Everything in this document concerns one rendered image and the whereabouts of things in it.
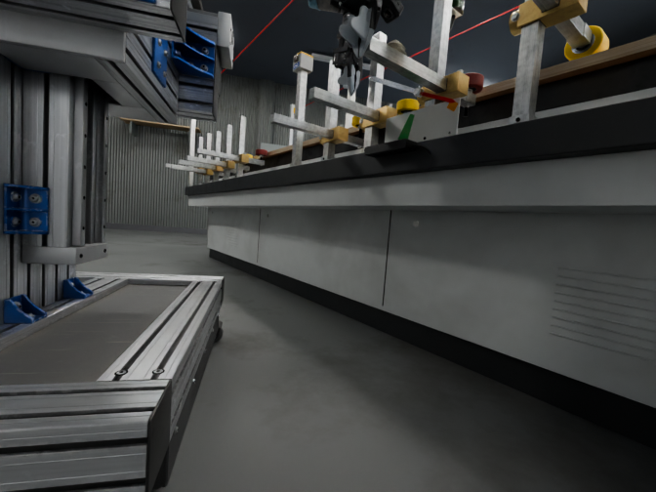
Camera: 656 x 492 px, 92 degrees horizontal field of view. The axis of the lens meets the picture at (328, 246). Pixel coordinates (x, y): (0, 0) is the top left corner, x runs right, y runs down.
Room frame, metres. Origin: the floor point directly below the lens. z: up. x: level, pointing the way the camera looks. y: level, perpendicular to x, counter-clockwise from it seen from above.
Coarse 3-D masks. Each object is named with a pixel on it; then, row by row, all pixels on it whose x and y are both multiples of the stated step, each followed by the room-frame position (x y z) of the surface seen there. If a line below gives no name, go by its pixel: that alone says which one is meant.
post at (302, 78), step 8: (304, 72) 1.55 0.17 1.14; (304, 80) 1.55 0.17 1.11; (304, 88) 1.55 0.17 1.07; (296, 96) 1.56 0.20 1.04; (304, 96) 1.55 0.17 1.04; (296, 104) 1.56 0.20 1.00; (304, 104) 1.55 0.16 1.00; (296, 112) 1.55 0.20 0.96; (304, 112) 1.55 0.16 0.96; (304, 120) 1.56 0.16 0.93; (296, 136) 1.54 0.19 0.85; (296, 144) 1.54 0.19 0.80; (296, 152) 1.54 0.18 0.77; (296, 160) 1.54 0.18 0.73
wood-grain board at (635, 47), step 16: (624, 48) 0.75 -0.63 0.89; (640, 48) 0.73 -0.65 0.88; (560, 64) 0.85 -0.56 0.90; (576, 64) 0.83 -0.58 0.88; (592, 64) 0.80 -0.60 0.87; (608, 64) 0.79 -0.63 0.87; (512, 80) 0.95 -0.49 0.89; (544, 80) 0.89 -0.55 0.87; (480, 96) 1.02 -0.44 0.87; (496, 96) 1.01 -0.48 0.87; (352, 128) 1.50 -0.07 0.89; (304, 144) 1.84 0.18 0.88
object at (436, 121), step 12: (432, 108) 0.92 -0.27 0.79; (444, 108) 0.89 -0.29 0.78; (456, 108) 0.86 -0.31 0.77; (396, 120) 1.03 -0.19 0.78; (420, 120) 0.96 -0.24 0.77; (432, 120) 0.92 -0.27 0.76; (444, 120) 0.89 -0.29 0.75; (456, 120) 0.86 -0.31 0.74; (396, 132) 1.03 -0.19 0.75; (420, 132) 0.95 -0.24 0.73; (432, 132) 0.92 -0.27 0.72; (444, 132) 0.89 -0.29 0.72; (456, 132) 0.86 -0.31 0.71
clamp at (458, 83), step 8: (456, 72) 0.87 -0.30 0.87; (448, 80) 0.89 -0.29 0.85; (456, 80) 0.87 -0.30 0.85; (464, 80) 0.88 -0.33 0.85; (424, 88) 0.95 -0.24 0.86; (448, 88) 0.89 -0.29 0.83; (456, 88) 0.87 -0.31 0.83; (464, 88) 0.88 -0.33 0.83; (424, 96) 0.95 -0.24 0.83; (448, 96) 0.91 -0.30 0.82; (456, 96) 0.90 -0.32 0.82; (464, 96) 0.90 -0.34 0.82; (424, 104) 0.98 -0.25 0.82
